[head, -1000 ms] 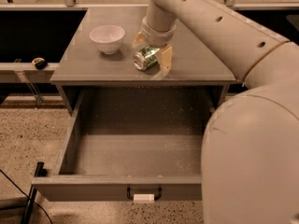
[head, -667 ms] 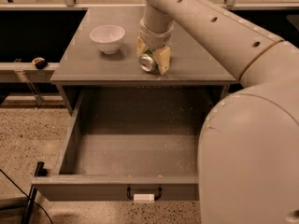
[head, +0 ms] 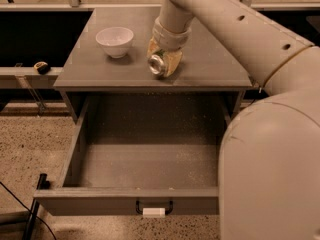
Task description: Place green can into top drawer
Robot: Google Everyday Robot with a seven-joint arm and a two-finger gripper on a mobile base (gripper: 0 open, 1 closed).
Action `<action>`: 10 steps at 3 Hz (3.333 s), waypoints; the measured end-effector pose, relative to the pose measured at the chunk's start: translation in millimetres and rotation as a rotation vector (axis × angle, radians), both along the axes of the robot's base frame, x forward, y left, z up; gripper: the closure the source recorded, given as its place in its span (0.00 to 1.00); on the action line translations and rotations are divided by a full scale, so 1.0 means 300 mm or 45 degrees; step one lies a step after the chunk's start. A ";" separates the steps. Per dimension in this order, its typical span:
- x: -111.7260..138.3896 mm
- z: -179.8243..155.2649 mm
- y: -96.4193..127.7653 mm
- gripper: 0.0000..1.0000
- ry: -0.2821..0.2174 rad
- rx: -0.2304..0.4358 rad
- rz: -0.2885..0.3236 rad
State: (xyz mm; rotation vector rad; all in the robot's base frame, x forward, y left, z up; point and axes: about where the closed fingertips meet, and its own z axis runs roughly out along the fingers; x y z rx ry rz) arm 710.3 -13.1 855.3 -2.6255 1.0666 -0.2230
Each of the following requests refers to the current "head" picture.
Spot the black drawer handle white tag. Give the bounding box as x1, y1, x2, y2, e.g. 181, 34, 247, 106
135, 201, 173, 218

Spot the grey metal rail shelf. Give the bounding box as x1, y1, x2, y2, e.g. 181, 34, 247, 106
0, 67, 62, 89

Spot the green soda can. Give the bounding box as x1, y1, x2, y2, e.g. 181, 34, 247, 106
148, 50, 167, 76

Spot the yellow black tape measure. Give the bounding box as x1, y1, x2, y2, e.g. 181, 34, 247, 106
34, 61, 51, 75

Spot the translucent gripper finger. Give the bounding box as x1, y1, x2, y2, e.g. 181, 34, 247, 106
163, 50, 183, 77
147, 38, 159, 57

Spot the white ceramic bowl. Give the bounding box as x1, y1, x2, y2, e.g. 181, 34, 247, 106
95, 27, 134, 58

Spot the grey cabinet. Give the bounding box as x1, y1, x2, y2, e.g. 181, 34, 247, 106
53, 5, 253, 125

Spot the black stand pole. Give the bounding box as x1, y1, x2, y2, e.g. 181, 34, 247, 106
22, 173, 50, 240

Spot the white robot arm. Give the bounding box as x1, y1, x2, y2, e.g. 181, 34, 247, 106
147, 0, 320, 240

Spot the open grey top drawer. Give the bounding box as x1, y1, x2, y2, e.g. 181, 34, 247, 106
35, 93, 228, 216

